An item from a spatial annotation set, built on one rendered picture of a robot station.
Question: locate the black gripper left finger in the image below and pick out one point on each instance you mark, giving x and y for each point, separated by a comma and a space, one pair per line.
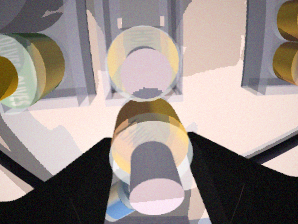
78, 194

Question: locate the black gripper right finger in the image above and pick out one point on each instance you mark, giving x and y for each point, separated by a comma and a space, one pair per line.
235, 190

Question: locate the black flat bar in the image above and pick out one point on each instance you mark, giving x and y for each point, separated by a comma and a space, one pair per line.
275, 151
19, 171

